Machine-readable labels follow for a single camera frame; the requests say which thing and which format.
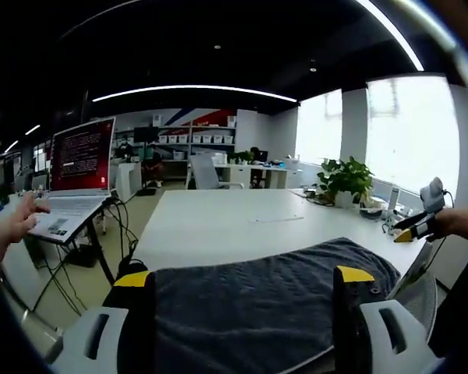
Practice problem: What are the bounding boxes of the black laptop cables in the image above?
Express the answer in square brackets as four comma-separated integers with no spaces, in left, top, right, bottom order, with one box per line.
[108,196,141,266]

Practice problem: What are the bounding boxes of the black laptop stand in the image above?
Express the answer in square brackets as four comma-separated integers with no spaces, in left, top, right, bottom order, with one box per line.
[23,202,118,285]

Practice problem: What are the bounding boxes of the black monitor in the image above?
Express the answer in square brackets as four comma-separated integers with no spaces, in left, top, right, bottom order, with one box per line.
[133,126,160,143]

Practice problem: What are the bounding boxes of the white mesh chair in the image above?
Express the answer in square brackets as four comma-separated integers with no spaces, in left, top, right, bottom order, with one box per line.
[389,241,440,344]

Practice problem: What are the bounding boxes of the person's right hand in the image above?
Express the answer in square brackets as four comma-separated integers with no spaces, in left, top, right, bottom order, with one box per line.
[428,209,459,241]

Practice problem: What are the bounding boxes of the small potted plants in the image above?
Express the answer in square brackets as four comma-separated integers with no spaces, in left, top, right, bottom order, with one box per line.
[228,150,255,166]

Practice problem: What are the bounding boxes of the shelf with white boxes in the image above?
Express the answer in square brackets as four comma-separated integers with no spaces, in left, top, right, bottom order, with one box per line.
[157,116,237,181]

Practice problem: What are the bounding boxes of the grey towel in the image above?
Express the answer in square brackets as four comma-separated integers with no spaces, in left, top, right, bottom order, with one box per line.
[154,236,401,374]

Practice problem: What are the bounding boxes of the person's dark clothing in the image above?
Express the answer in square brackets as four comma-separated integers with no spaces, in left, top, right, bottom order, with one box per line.
[428,233,468,359]

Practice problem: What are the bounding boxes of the black floor box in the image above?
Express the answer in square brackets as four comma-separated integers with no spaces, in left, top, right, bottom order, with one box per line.
[67,244,99,270]

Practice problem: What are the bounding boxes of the person's left hand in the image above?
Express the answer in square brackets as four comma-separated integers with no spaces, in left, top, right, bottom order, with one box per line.
[0,192,51,256]

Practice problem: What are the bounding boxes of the silver laptop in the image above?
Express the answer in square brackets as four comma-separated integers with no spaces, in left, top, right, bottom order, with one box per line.
[27,115,117,245]

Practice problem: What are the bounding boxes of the ceiling light strip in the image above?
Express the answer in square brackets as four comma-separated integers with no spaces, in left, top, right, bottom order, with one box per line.
[92,85,299,104]
[356,0,425,72]

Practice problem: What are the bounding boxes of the white office chair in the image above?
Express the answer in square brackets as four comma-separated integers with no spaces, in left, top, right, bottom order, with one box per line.
[189,153,245,191]

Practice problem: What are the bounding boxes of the potted green plant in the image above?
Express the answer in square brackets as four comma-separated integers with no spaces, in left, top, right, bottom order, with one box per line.
[317,156,375,210]

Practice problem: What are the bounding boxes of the white desk gadget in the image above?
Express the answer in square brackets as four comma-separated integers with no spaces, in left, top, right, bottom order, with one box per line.
[381,210,405,237]

